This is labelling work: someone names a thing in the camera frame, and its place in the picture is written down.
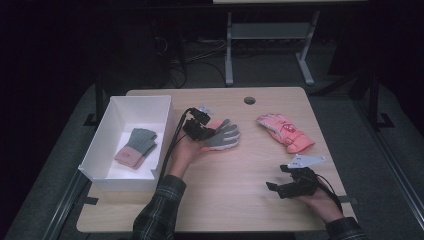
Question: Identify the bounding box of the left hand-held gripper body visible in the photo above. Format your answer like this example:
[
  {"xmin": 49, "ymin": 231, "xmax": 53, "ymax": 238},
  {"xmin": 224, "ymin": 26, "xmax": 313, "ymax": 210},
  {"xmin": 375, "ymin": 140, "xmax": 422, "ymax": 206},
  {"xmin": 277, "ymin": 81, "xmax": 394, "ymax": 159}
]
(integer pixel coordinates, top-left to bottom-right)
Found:
[{"xmin": 183, "ymin": 104, "xmax": 215, "ymax": 141}]

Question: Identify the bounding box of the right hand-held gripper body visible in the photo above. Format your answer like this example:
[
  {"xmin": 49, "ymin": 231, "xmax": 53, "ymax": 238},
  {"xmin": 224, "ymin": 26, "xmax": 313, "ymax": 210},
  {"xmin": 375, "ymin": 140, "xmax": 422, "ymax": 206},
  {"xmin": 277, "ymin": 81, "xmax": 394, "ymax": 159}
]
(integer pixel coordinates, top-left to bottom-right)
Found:
[{"xmin": 278, "ymin": 154, "xmax": 327, "ymax": 199}]

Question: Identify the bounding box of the pink glove with grey palm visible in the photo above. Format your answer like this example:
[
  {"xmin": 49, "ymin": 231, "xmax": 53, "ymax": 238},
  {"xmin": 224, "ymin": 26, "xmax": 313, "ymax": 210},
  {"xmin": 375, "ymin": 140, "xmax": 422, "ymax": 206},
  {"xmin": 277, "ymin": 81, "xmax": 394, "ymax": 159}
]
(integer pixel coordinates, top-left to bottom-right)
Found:
[{"xmin": 199, "ymin": 118, "xmax": 241, "ymax": 155}]

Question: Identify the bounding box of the white box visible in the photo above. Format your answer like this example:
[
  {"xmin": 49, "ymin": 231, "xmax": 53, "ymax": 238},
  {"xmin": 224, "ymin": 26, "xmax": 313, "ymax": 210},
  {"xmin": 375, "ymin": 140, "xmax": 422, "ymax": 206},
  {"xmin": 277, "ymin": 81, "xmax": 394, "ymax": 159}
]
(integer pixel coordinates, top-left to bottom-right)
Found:
[{"xmin": 77, "ymin": 95, "xmax": 178, "ymax": 193}]

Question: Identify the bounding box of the person's left hand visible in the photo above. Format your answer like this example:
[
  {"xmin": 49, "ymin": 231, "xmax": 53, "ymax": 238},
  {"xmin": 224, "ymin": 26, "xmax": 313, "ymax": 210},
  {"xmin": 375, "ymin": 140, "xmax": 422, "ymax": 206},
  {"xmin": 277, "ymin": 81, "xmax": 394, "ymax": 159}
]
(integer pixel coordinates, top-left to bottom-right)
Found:
[{"xmin": 168, "ymin": 133, "xmax": 209, "ymax": 179}]

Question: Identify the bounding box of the person's right hand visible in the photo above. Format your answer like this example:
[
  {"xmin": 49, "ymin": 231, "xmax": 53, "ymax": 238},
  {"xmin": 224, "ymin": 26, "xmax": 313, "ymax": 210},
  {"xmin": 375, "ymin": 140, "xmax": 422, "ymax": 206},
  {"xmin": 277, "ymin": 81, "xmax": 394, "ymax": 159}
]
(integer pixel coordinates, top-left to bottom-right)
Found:
[{"xmin": 294, "ymin": 186, "xmax": 344, "ymax": 224}]

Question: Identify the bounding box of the pink padded ski glove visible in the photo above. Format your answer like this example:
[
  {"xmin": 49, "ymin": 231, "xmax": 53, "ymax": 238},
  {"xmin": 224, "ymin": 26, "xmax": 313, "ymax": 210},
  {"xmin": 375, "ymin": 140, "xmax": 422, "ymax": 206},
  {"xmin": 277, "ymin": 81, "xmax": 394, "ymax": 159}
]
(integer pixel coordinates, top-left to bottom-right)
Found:
[{"xmin": 256, "ymin": 113, "xmax": 316, "ymax": 155}]

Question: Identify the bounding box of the black metal stand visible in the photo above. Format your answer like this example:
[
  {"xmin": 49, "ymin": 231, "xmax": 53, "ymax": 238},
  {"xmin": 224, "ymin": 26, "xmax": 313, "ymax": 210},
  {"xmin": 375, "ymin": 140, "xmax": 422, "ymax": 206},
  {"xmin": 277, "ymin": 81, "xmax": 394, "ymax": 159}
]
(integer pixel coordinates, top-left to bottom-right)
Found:
[{"xmin": 366, "ymin": 70, "xmax": 395, "ymax": 131}]

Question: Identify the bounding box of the left hand-held gripper black cable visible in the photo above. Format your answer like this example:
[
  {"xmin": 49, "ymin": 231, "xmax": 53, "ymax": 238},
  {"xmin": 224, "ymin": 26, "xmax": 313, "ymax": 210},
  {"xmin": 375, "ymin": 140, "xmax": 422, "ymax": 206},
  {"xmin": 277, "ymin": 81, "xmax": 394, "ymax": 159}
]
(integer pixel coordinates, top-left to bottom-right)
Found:
[{"xmin": 159, "ymin": 107, "xmax": 195, "ymax": 184}]

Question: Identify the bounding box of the hand-held gripper black cable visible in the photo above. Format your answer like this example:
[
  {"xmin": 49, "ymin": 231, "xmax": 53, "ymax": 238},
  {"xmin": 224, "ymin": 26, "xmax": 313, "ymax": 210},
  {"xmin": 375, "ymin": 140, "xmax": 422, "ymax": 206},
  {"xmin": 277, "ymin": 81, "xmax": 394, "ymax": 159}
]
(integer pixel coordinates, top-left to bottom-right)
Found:
[
  {"xmin": 159, "ymin": 107, "xmax": 195, "ymax": 184},
  {"xmin": 315, "ymin": 173, "xmax": 344, "ymax": 214}
]

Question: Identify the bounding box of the right hand-held gripper black cable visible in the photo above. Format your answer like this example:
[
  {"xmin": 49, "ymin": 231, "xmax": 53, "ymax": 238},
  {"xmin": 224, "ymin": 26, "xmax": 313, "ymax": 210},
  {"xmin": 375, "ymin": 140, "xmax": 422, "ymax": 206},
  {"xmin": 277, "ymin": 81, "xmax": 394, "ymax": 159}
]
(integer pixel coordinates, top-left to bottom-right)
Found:
[{"xmin": 315, "ymin": 173, "xmax": 344, "ymax": 214}]

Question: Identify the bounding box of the bundle of black floor cables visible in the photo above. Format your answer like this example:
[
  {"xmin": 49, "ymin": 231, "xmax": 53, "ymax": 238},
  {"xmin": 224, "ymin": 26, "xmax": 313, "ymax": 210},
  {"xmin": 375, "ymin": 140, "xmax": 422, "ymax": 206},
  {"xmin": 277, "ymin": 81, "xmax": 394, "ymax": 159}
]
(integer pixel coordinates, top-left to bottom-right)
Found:
[{"xmin": 152, "ymin": 35, "xmax": 228, "ymax": 90}]

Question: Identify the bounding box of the grey aluminium floor rail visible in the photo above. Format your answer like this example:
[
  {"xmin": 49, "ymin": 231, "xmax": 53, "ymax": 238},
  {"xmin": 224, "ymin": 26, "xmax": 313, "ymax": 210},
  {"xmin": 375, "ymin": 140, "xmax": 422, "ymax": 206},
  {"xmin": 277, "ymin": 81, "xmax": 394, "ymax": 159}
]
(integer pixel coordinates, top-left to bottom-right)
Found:
[
  {"xmin": 42, "ymin": 169, "xmax": 92, "ymax": 240},
  {"xmin": 353, "ymin": 99, "xmax": 424, "ymax": 222}
]

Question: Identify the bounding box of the grey metal frame desk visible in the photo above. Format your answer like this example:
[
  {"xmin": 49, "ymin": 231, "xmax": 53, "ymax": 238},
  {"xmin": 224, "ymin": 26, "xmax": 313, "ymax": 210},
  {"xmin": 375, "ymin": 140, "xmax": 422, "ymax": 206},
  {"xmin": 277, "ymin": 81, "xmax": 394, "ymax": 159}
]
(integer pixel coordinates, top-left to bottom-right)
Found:
[{"xmin": 213, "ymin": 0, "xmax": 368, "ymax": 86}]

